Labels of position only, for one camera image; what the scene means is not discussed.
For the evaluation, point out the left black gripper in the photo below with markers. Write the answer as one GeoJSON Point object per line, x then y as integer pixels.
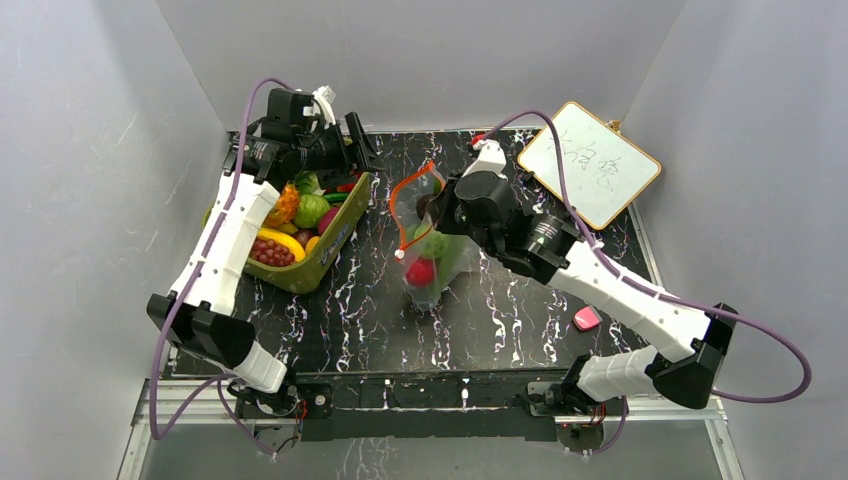
{"type": "Point", "coordinates": [342, 172]}

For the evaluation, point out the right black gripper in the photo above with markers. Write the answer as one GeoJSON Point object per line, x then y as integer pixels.
{"type": "Point", "coordinates": [439, 208]}

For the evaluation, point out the dark purple plum toy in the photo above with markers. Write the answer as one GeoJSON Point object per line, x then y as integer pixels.
{"type": "Point", "coordinates": [424, 207]}

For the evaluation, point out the green lettuce leaf toy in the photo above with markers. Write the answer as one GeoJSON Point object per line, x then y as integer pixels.
{"type": "Point", "coordinates": [452, 241]}

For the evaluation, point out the small green cabbage toy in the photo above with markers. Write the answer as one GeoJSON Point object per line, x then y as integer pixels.
{"type": "Point", "coordinates": [430, 243]}

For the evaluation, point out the clear zip top bag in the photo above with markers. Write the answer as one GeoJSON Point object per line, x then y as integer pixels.
{"type": "Point", "coordinates": [402, 202]}

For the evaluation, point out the red apple toy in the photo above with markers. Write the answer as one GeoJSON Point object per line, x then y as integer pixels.
{"type": "Point", "coordinates": [422, 273]}

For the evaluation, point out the round green cabbage toy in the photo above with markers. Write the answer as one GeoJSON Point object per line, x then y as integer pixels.
{"type": "Point", "coordinates": [311, 210]}

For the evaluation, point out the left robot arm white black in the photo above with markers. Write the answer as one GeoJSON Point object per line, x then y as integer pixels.
{"type": "Point", "coordinates": [196, 314]}

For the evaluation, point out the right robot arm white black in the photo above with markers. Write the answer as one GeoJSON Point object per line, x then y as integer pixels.
{"type": "Point", "coordinates": [685, 347]}

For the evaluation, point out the magenta fruit toy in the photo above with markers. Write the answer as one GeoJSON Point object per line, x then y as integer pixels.
{"type": "Point", "coordinates": [327, 219]}

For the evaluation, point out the orange pineapple toy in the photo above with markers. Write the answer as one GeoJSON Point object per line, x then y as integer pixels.
{"type": "Point", "coordinates": [285, 208]}

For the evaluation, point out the orange fruit toy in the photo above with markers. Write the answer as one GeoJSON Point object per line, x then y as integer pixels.
{"type": "Point", "coordinates": [312, 244]}

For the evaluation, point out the yellow banana toy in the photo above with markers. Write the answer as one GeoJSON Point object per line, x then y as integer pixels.
{"type": "Point", "coordinates": [284, 240]}

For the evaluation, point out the olive green plastic bin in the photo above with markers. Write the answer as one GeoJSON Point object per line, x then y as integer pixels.
{"type": "Point", "coordinates": [306, 275]}

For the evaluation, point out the red grapes toy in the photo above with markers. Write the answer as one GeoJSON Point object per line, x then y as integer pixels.
{"type": "Point", "coordinates": [271, 255]}

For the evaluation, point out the pink eraser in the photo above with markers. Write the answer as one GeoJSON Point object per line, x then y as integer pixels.
{"type": "Point", "coordinates": [586, 319]}

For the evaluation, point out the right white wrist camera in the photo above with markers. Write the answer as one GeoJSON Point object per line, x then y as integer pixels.
{"type": "Point", "coordinates": [490, 157]}

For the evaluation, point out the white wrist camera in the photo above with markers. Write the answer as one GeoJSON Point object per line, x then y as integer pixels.
{"type": "Point", "coordinates": [321, 107]}
{"type": "Point", "coordinates": [490, 157]}

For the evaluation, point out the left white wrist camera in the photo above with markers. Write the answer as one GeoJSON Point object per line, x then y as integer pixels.
{"type": "Point", "coordinates": [321, 107]}

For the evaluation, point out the small whiteboard wooden frame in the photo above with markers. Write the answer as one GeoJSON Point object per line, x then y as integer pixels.
{"type": "Point", "coordinates": [601, 171]}

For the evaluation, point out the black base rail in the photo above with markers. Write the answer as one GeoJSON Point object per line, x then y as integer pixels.
{"type": "Point", "coordinates": [523, 403]}

